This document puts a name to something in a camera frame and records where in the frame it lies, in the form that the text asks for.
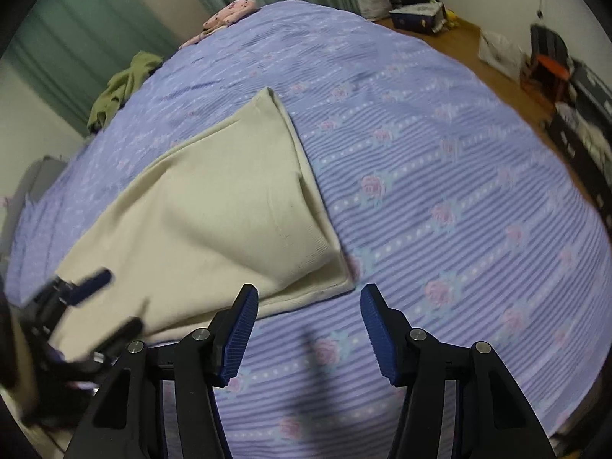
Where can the pink floral cloth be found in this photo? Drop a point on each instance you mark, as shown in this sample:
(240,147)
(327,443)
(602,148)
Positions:
(224,16)

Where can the purple floral bed sheet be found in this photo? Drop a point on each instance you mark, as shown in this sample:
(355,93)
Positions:
(430,177)

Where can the dark blue box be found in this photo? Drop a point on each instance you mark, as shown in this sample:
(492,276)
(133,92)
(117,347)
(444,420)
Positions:
(416,18)

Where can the black chair with orange seat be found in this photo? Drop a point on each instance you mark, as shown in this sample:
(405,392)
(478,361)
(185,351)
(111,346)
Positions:
(547,57)

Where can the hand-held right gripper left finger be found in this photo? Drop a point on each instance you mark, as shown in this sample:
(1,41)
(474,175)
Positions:
(238,339)

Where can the small yellow object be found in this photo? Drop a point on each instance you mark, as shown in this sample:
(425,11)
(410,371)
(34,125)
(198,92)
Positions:
(452,16)

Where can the black shelf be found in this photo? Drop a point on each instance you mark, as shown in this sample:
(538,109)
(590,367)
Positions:
(585,114)

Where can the white plastic bag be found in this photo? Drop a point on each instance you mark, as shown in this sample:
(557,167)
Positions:
(499,52)

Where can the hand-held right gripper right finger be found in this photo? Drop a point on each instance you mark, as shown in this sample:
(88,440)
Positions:
(378,339)

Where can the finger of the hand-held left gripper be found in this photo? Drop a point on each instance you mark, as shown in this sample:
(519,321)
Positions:
(91,282)
(122,334)

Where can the olive green cloth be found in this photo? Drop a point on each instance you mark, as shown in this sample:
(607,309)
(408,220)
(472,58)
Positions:
(126,88)

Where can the cream pants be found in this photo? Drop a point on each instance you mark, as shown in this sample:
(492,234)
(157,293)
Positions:
(215,201)

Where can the green curtain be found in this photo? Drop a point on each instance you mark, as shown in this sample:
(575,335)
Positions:
(71,33)

